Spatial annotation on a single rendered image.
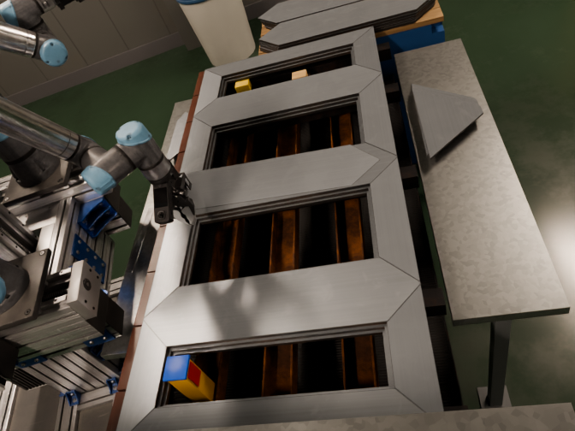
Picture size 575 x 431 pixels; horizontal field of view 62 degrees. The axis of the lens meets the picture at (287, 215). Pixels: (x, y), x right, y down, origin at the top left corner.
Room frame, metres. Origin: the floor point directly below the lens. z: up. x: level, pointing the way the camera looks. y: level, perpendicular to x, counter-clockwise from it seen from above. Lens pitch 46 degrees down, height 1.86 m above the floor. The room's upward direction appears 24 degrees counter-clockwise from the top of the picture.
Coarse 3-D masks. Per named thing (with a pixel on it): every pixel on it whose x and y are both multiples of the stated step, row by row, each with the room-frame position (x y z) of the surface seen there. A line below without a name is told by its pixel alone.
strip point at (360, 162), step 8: (352, 152) 1.11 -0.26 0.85; (360, 152) 1.09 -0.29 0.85; (352, 160) 1.07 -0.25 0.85; (360, 160) 1.06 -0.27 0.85; (368, 160) 1.05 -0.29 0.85; (376, 160) 1.03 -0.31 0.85; (352, 168) 1.04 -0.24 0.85; (360, 168) 1.03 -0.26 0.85; (368, 168) 1.01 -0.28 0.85; (352, 176) 1.01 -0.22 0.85; (360, 176) 1.00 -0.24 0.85; (352, 184) 0.98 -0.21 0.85
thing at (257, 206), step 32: (288, 64) 1.77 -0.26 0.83; (352, 64) 1.59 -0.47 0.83; (224, 96) 1.77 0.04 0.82; (352, 96) 1.38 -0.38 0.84; (224, 128) 1.54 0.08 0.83; (384, 160) 1.02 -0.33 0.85; (320, 192) 1.01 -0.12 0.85; (352, 192) 0.97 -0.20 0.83; (192, 256) 1.00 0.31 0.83; (192, 352) 0.69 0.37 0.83; (160, 384) 0.63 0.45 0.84
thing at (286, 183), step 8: (280, 160) 1.22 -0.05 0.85; (288, 160) 1.20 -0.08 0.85; (296, 160) 1.18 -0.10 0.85; (280, 168) 1.18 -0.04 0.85; (288, 168) 1.16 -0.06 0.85; (296, 168) 1.14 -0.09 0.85; (280, 176) 1.14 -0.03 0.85; (288, 176) 1.13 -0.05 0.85; (296, 176) 1.11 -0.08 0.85; (280, 184) 1.11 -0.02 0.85; (288, 184) 1.09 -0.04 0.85; (296, 184) 1.08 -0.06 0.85; (280, 192) 1.07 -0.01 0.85; (288, 192) 1.06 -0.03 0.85; (296, 192) 1.04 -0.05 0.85
